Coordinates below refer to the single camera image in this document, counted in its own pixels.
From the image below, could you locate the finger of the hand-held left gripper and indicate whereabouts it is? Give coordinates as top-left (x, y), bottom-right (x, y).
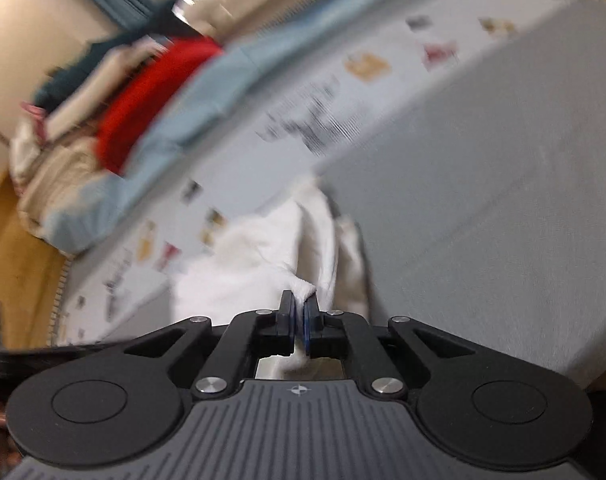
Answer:
top-left (0, 340), bottom-right (131, 380)

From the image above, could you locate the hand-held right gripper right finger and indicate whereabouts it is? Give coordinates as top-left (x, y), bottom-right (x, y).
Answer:
top-left (303, 298), bottom-right (477, 402)

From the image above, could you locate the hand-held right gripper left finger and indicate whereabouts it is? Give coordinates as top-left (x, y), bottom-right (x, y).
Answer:
top-left (125, 290), bottom-right (299, 402)

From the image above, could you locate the red folded blanket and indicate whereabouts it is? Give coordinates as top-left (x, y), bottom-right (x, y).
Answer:
top-left (95, 37), bottom-right (225, 177)

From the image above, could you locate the white long-sleeved shirt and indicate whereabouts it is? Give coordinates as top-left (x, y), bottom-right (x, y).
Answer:
top-left (170, 174), bottom-right (375, 382)

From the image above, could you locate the grey printed bed sheet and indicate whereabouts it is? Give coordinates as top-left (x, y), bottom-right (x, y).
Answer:
top-left (48, 0), bottom-right (606, 392)

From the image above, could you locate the teal shark plush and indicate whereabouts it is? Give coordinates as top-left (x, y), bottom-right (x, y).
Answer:
top-left (32, 0), bottom-right (195, 107)

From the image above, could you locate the light blue quilt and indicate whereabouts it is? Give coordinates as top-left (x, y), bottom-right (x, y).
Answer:
top-left (39, 0), bottom-right (445, 255)

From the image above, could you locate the pink and white cloth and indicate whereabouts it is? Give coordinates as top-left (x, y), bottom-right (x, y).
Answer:
top-left (20, 101), bottom-right (50, 142)

